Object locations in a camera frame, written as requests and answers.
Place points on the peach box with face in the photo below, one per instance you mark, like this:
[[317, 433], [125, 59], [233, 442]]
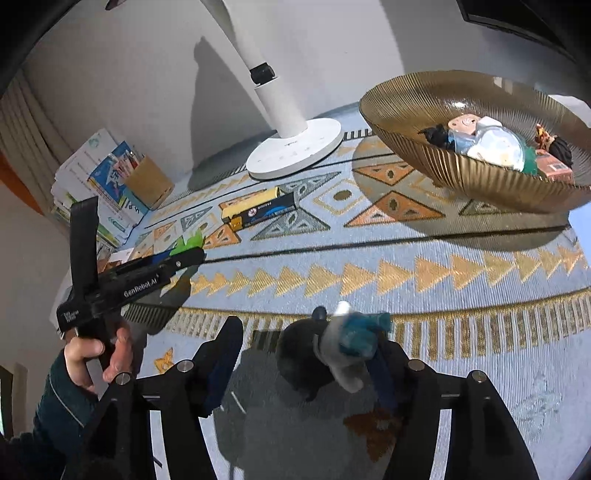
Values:
[[462, 123]]

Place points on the green plastic toy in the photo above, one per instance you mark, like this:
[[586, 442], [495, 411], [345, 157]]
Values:
[[189, 242], [531, 161]]

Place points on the dark screen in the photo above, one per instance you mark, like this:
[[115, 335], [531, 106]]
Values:
[[531, 23]]

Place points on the patterned blue mat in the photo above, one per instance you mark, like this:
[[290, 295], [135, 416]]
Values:
[[369, 258]]

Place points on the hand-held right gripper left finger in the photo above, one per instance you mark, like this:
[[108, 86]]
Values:
[[226, 360]]

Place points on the gold ribbed bowl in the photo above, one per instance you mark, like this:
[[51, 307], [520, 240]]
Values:
[[425, 152]]

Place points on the pink box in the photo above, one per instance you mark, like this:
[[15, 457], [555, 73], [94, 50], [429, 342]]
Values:
[[556, 170]]

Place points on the white fan stand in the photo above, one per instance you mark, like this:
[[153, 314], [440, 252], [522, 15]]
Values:
[[295, 147]]

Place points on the cork pen holder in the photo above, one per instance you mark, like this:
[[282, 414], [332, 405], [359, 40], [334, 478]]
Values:
[[150, 184]]

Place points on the round clear package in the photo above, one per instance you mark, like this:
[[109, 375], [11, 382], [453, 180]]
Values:
[[496, 147]]

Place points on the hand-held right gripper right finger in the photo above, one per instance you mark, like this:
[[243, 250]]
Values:
[[383, 378]]

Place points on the white and teal plush toy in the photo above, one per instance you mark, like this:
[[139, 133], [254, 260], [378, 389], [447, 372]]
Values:
[[351, 341]]

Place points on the small colourful figurine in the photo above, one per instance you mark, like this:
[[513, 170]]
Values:
[[541, 136]]

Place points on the stack of books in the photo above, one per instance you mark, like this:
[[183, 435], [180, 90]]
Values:
[[87, 184]]

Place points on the yellow and black box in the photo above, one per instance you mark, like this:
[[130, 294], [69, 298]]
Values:
[[258, 210]]

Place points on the person's left forearm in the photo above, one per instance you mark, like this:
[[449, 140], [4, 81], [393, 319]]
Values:
[[51, 424]]

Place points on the person's left hand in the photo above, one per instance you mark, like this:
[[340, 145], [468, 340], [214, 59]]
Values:
[[122, 360]]

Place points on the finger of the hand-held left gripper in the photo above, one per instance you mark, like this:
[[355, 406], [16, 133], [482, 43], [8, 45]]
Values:
[[147, 261], [182, 265]]

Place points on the beige curtain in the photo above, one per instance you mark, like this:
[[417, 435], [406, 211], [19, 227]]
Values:
[[32, 138]]

